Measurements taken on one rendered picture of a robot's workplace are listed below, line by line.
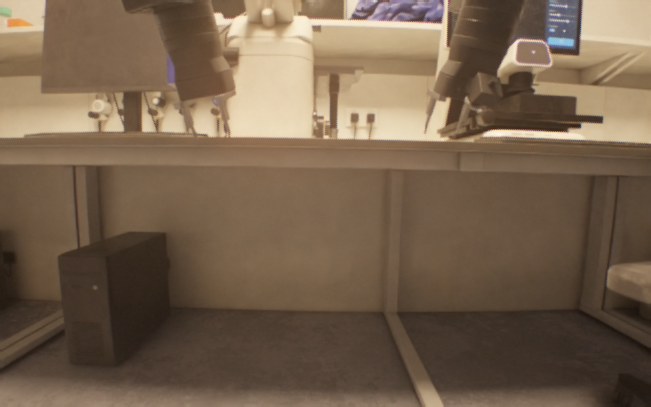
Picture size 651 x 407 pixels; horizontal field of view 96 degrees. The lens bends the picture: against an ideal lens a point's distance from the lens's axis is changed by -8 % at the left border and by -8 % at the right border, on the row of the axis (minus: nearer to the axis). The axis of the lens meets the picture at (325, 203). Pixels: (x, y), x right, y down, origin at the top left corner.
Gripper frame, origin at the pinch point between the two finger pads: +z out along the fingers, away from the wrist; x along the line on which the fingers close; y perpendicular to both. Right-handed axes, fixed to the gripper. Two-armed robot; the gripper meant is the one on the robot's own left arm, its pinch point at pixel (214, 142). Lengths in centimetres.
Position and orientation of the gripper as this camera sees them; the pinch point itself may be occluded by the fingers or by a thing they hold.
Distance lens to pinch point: 49.8
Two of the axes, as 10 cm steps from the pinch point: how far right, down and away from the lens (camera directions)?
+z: 1.6, 8.7, 4.7
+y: 1.3, -4.9, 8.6
